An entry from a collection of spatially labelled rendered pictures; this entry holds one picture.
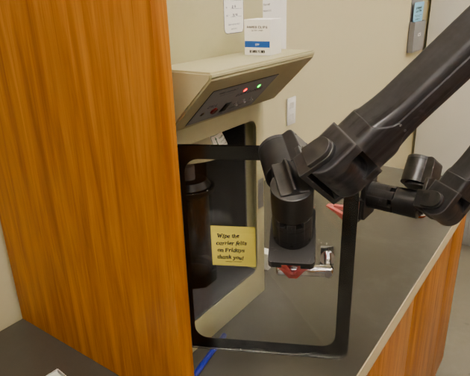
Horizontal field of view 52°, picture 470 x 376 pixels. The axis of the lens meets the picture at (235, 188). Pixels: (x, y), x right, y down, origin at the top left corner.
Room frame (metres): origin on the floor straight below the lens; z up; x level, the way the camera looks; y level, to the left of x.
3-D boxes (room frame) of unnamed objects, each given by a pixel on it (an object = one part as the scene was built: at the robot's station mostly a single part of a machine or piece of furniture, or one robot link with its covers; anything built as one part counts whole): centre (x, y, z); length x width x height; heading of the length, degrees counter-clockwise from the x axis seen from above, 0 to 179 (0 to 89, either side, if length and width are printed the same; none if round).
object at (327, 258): (0.68, -0.11, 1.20); 0.10 x 0.05 x 0.03; 81
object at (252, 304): (0.72, -0.04, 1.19); 0.30 x 0.01 x 0.40; 81
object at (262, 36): (0.90, -0.06, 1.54); 0.05 x 0.05 x 0.06; 62
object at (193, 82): (0.84, -0.02, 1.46); 0.32 x 0.12 x 0.10; 144
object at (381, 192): (0.94, -0.31, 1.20); 0.07 x 0.07 x 0.10; 53
